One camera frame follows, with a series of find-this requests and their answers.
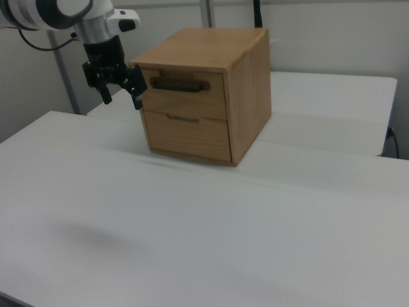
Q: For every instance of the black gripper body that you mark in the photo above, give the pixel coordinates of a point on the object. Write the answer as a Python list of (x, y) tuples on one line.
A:
[(103, 54)]

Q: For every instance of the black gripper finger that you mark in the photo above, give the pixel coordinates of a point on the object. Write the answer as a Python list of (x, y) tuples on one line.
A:
[(96, 78), (135, 81)]

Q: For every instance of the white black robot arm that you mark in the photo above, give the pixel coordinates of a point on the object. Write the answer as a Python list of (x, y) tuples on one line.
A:
[(48, 12)]

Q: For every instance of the wooden drawer with cutout grip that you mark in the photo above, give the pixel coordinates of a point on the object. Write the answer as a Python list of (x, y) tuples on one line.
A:
[(188, 137)]

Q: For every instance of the wooden drawer cabinet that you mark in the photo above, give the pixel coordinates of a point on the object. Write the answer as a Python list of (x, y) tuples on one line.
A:
[(249, 96)]

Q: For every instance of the grey partition post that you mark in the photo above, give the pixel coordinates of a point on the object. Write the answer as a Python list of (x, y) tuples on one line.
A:
[(207, 12), (65, 76)]

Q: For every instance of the black camera stand pole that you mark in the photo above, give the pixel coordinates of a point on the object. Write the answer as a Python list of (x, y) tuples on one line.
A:
[(257, 12)]

